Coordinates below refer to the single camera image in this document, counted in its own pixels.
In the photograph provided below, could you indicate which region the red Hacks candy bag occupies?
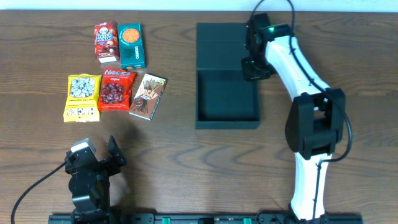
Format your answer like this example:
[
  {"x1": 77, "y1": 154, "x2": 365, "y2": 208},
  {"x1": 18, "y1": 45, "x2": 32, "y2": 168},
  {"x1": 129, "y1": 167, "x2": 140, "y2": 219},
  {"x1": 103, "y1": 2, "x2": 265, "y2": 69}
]
[{"x1": 98, "y1": 67, "x2": 137, "y2": 111}]

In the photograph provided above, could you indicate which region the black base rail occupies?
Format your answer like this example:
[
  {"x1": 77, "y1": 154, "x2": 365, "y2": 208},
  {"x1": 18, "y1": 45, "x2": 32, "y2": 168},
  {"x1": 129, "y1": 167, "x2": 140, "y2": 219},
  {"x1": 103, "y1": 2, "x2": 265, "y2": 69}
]
[{"x1": 48, "y1": 212, "x2": 364, "y2": 224}]

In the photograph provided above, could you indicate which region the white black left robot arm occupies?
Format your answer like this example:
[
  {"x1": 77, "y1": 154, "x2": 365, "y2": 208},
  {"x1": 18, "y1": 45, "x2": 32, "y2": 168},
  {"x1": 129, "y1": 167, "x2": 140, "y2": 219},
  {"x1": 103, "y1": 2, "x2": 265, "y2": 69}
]
[{"x1": 65, "y1": 136, "x2": 127, "y2": 223}]

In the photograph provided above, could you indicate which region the red Hello Panda box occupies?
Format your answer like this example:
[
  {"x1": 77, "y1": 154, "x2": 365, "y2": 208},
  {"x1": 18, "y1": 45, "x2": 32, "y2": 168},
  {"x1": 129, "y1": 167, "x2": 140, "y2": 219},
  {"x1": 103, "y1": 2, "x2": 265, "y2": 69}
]
[{"x1": 94, "y1": 21, "x2": 119, "y2": 63}]

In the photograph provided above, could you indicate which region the brown Pocky box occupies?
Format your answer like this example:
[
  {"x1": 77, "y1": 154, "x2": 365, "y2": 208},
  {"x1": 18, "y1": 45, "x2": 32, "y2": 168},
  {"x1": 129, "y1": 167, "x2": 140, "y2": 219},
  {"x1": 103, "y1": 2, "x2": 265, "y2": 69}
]
[{"x1": 129, "y1": 73, "x2": 167, "y2": 121}]

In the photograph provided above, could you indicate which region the yellow Hacks candy bag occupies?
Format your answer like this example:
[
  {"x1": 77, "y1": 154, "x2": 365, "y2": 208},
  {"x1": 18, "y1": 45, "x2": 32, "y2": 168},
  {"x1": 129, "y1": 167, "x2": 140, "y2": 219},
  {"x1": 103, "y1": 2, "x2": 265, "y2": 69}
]
[{"x1": 63, "y1": 73, "x2": 102, "y2": 123}]

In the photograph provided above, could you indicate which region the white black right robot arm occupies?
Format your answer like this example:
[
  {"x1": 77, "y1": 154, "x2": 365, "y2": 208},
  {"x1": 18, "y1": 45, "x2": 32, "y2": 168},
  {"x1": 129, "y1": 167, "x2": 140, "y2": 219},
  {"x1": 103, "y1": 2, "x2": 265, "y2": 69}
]
[{"x1": 241, "y1": 13, "x2": 345, "y2": 223}]

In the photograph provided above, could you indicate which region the teal coconut cookies box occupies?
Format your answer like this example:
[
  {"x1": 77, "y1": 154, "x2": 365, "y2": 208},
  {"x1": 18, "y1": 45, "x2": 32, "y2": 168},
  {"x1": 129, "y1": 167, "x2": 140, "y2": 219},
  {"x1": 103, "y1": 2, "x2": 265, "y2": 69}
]
[{"x1": 118, "y1": 23, "x2": 146, "y2": 70}]

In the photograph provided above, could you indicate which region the black container box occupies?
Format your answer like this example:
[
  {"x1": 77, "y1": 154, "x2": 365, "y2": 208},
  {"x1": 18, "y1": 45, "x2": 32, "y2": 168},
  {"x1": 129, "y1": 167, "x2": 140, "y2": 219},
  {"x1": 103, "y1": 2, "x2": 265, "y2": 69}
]
[{"x1": 195, "y1": 22, "x2": 261, "y2": 129}]

